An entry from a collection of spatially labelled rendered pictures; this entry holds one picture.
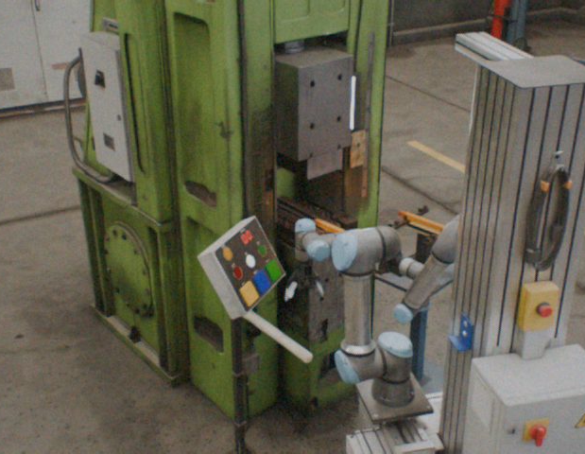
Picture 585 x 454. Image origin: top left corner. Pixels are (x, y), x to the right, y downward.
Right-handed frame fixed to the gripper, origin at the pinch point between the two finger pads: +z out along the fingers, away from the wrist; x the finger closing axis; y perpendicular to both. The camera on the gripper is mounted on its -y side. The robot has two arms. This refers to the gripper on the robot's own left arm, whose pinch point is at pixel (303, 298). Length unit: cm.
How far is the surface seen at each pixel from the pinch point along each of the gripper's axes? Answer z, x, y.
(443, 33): 86, 390, -758
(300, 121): -61, 8, -39
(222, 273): -18.0, -32.5, 3.6
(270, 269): -8.6, -11.0, -11.5
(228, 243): -25.2, -28.5, -6.5
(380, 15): -93, 54, -78
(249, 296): -7.1, -22.9, 4.5
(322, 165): -38, 19, -44
